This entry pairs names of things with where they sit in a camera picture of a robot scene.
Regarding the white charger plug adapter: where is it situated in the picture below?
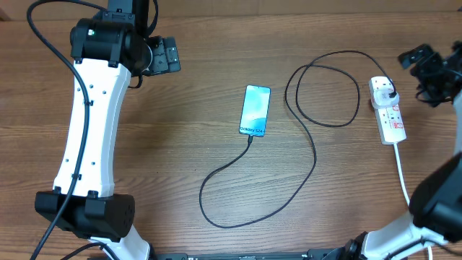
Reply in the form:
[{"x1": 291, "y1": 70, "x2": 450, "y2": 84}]
[{"x1": 371, "y1": 89, "x2": 399, "y2": 109}]

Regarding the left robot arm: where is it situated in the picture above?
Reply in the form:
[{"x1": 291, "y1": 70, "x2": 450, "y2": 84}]
[{"x1": 35, "y1": 0, "x2": 180, "y2": 259}]

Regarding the white power strip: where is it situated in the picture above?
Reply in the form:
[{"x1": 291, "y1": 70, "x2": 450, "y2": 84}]
[{"x1": 369, "y1": 76, "x2": 406, "y2": 145}]

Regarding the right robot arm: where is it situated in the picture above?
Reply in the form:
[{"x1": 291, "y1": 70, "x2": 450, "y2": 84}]
[{"x1": 326, "y1": 41, "x2": 461, "y2": 259}]

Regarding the blue Galaxy smartphone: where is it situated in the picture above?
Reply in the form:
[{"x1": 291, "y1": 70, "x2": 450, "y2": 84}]
[{"x1": 239, "y1": 85, "x2": 271, "y2": 137}]

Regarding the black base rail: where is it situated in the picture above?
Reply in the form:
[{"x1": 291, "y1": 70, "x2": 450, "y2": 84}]
[{"x1": 154, "y1": 248, "x2": 341, "y2": 260}]

